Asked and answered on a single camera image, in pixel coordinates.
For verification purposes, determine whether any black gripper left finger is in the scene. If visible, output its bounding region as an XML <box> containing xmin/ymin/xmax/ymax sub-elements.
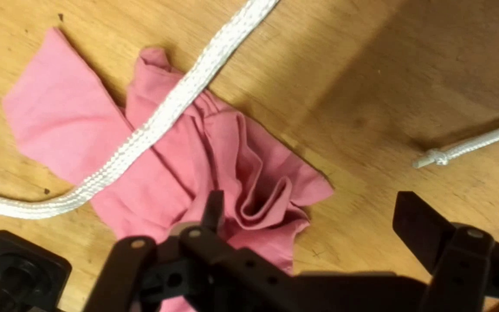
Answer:
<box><xmin>83</xmin><ymin>189</ymin><xmax>297</xmax><ymax>312</ymax></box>

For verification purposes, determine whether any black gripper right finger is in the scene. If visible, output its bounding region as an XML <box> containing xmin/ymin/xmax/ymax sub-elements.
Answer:
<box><xmin>391</xmin><ymin>190</ymin><xmax>499</xmax><ymax>312</ymax></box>

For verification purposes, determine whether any pink cloth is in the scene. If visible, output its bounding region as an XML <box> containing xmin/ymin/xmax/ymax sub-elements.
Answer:
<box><xmin>1</xmin><ymin>26</ymin><xmax>334</xmax><ymax>312</ymax></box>

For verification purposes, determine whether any black stand base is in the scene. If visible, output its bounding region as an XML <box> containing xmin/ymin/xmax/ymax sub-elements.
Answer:
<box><xmin>0</xmin><ymin>229</ymin><xmax>72</xmax><ymax>312</ymax></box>

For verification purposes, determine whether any thick white braided rope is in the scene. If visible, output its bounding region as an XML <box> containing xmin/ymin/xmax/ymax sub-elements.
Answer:
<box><xmin>0</xmin><ymin>0</ymin><xmax>282</xmax><ymax>222</ymax></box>

